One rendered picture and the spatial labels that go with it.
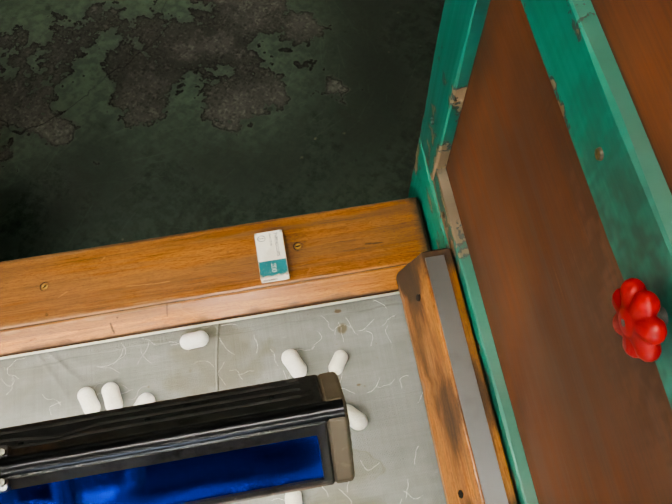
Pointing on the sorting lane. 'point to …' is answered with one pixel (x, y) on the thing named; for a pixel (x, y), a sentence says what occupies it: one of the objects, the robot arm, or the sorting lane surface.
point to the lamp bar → (187, 448)
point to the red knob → (639, 320)
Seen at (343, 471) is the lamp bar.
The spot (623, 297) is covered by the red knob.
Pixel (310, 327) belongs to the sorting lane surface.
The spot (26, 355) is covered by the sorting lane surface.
